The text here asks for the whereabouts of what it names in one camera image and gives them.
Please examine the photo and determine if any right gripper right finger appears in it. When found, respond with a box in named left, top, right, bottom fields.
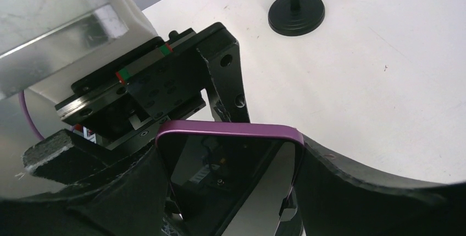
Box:
left=295, top=137, right=465, bottom=235

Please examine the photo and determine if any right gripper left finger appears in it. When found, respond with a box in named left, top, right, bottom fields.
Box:
left=1, top=141, right=172, bottom=235

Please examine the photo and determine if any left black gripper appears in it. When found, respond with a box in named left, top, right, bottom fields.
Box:
left=22, top=22, right=251, bottom=190

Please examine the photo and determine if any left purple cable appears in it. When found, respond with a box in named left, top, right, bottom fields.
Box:
left=18, top=90, right=46, bottom=142

